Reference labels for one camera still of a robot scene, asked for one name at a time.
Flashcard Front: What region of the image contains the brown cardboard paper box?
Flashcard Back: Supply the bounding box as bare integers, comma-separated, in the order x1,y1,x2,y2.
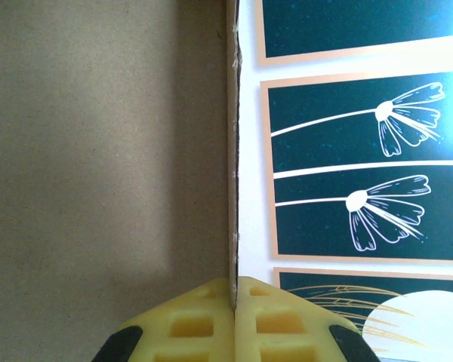
0,0,243,314

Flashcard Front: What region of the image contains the flower print wall panel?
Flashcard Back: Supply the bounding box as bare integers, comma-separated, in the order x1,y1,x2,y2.
259,70,453,265

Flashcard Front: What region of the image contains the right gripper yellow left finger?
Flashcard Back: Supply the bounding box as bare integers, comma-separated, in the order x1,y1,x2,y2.
92,278,237,362

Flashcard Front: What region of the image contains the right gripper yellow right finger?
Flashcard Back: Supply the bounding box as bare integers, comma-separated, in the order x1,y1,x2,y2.
233,275,381,362

